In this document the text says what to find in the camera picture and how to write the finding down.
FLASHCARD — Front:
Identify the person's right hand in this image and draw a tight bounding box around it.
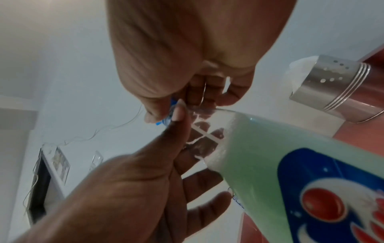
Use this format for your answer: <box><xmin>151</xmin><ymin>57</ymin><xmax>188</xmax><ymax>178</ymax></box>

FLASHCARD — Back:
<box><xmin>106</xmin><ymin>0</ymin><xmax>296</xmax><ymax>123</ymax></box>

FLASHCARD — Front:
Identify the white wall box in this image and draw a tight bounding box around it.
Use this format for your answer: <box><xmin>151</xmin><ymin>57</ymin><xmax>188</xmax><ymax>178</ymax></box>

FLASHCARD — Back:
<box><xmin>24</xmin><ymin>147</ymin><xmax>71</xmax><ymax>225</ymax></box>

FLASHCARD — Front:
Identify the white wall cable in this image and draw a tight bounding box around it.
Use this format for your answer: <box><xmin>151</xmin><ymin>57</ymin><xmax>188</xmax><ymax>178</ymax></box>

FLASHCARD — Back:
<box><xmin>42</xmin><ymin>104</ymin><xmax>145</xmax><ymax>153</ymax></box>

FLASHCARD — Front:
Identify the white tissue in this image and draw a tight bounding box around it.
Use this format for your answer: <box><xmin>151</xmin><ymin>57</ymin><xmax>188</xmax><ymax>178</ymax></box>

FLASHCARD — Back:
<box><xmin>286</xmin><ymin>54</ymin><xmax>320</xmax><ymax>94</ymax></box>

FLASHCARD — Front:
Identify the person's left hand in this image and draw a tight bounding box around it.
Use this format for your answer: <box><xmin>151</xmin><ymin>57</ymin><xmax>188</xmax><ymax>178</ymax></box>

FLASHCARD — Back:
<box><xmin>12</xmin><ymin>99</ymin><xmax>233</xmax><ymax>243</ymax></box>

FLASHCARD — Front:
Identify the bottle with green liquid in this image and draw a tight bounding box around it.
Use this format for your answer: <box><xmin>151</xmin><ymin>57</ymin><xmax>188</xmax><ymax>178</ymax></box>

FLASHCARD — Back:
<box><xmin>180</xmin><ymin>106</ymin><xmax>384</xmax><ymax>243</ymax></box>

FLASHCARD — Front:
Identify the blue spray trigger head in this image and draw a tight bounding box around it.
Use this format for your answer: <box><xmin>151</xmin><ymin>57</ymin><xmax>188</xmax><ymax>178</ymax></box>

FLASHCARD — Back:
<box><xmin>156</xmin><ymin>99</ymin><xmax>178</xmax><ymax>127</ymax></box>

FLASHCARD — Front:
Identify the wall switch plate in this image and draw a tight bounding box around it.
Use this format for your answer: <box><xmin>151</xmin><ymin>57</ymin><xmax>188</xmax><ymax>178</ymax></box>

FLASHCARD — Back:
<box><xmin>90</xmin><ymin>151</ymin><xmax>104</xmax><ymax>171</ymax></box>

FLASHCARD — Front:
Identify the perforated steel holder cup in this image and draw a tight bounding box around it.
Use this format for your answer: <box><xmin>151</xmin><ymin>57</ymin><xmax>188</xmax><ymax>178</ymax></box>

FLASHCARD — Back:
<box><xmin>288</xmin><ymin>54</ymin><xmax>384</xmax><ymax>124</ymax></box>

